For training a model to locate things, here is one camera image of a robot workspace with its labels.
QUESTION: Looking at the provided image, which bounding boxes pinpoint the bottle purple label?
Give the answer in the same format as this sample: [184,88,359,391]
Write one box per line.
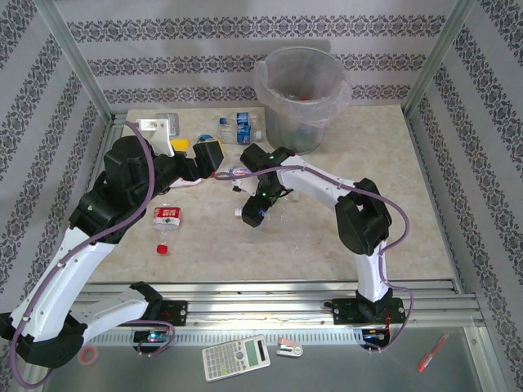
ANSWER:
[226,164,255,180]

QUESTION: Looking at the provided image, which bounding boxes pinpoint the clear unlabelled plastic bottle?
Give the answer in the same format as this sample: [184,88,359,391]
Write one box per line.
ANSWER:
[234,199,297,225]

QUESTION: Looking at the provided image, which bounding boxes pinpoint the bottle red white label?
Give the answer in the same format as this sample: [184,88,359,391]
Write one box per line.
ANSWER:
[152,206,183,256]

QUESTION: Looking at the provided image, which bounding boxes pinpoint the silver mesh waste bin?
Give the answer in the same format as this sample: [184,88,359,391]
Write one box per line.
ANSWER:
[257,46,351,155]

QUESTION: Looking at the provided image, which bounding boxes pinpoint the clear plastic bin liner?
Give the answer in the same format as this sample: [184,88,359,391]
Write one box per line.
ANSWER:
[255,46,352,130]

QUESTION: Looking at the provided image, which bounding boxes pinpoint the small controller board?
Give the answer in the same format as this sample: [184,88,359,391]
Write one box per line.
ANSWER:
[133,329,171,345]
[361,326,391,343]

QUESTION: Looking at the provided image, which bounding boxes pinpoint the slotted metal strip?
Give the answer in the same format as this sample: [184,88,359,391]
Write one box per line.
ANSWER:
[55,329,364,346]

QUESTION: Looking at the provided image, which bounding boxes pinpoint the pink tape roll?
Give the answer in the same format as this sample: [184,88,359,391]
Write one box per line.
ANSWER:
[78,345,100,365]

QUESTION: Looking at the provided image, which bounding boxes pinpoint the pink silver stapler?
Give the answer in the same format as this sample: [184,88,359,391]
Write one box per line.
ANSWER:
[276,336,304,359]

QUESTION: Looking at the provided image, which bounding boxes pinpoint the grey scientific calculator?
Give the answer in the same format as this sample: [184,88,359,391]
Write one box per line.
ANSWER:
[202,334,271,383]

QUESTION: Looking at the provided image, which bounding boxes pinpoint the red pen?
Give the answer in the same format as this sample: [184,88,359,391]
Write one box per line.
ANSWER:
[417,332,450,373]

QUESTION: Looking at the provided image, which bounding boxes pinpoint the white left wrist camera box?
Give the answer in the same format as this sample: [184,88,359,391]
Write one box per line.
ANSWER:
[136,118,177,157]

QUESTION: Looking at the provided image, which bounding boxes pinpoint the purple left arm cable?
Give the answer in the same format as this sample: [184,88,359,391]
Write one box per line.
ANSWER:
[10,120,177,389]

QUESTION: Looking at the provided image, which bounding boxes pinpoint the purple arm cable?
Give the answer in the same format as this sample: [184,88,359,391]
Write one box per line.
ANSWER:
[212,163,414,356]
[10,120,177,389]

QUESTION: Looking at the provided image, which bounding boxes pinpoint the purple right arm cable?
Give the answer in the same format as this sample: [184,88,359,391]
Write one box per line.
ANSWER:
[212,163,414,356]

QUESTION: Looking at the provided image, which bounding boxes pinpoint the aluminium frame post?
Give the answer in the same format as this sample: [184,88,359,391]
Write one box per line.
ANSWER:
[402,0,478,118]
[34,0,116,123]

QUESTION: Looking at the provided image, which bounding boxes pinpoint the aluminium mounting rail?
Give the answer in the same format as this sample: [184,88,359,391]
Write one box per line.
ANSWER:
[38,279,487,327]

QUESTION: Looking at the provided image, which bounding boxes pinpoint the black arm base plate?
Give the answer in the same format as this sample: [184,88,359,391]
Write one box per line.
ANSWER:
[333,296,406,327]
[122,300,189,327]

